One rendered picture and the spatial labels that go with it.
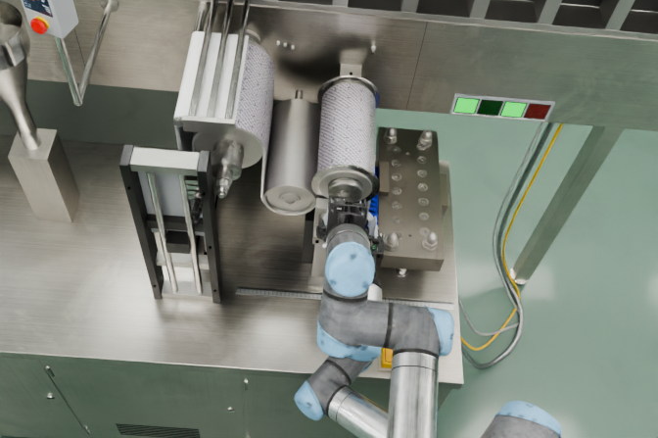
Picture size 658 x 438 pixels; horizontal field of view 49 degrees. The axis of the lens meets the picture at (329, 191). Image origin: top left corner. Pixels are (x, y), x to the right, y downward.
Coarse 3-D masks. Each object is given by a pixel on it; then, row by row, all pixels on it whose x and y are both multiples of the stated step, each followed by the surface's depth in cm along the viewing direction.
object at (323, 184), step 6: (336, 84) 168; (360, 84) 168; (330, 174) 154; (336, 174) 154; (342, 174) 153; (348, 174) 153; (354, 174) 153; (360, 174) 153; (324, 180) 155; (330, 180) 155; (360, 180) 155; (366, 180) 155; (324, 186) 157; (366, 186) 157; (324, 192) 159; (366, 192) 158; (360, 198) 160
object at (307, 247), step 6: (312, 210) 171; (306, 216) 170; (312, 216) 170; (306, 222) 170; (312, 222) 170; (306, 228) 172; (312, 228) 172; (306, 234) 175; (312, 234) 174; (306, 240) 177; (306, 246) 179; (312, 246) 179; (306, 252) 181; (312, 252) 181; (306, 258) 184; (312, 258) 184
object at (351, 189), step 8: (328, 184) 157; (336, 184) 154; (344, 184) 154; (352, 184) 154; (360, 184) 156; (328, 192) 156; (336, 192) 156; (344, 192) 156; (352, 192) 156; (360, 192) 156; (352, 200) 158
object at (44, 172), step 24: (0, 24) 147; (0, 72) 140; (24, 72) 147; (0, 96) 150; (24, 96) 154; (24, 120) 159; (24, 144) 166; (48, 144) 168; (24, 168) 168; (48, 168) 168; (24, 192) 177; (48, 192) 176; (72, 192) 186; (48, 216) 185; (72, 216) 187
